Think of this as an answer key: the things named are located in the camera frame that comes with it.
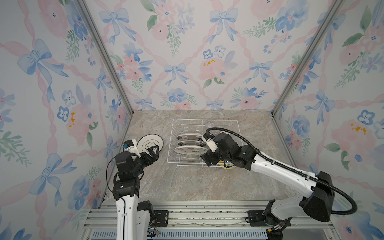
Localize white plate in rack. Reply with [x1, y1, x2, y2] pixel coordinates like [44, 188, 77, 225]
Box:
[178, 140, 206, 147]

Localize black corrugated cable conduit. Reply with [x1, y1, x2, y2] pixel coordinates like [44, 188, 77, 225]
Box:
[205, 127, 358, 216]

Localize white plate dark underside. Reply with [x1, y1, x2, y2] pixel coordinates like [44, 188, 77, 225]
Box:
[176, 133, 203, 142]

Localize aluminium corner post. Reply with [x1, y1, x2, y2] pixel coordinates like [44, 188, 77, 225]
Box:
[74, 0, 134, 117]
[271, 0, 345, 117]

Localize blue yellow patterned bowl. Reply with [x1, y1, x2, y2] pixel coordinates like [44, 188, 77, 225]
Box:
[218, 162, 236, 170]

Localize clear faceted glass back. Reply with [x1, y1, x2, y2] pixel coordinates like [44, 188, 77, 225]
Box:
[205, 121, 215, 128]

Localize watermelon pattern plate blue rim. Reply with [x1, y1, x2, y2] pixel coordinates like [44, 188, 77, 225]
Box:
[174, 146, 208, 155]

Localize right aluminium corner post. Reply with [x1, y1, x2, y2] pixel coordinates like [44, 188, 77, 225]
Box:
[271, 0, 345, 117]

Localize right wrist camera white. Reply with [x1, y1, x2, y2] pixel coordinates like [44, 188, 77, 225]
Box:
[202, 134, 218, 153]

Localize left aluminium corner post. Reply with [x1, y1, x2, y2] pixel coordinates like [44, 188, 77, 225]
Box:
[74, 0, 134, 117]

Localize white plate green rim characters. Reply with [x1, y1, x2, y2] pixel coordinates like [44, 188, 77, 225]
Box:
[137, 134, 164, 153]

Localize white wire dish rack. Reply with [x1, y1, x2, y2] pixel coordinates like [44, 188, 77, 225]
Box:
[167, 119, 241, 167]

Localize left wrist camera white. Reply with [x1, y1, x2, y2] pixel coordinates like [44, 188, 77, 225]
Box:
[123, 139, 141, 158]

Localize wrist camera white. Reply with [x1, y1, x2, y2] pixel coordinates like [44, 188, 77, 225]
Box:
[123, 139, 141, 158]
[202, 134, 218, 153]

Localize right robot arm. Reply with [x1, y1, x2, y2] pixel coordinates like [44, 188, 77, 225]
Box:
[201, 132, 334, 234]

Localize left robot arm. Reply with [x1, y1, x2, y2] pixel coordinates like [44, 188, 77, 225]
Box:
[112, 145, 159, 240]

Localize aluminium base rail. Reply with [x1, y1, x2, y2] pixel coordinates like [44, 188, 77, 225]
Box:
[79, 201, 340, 240]

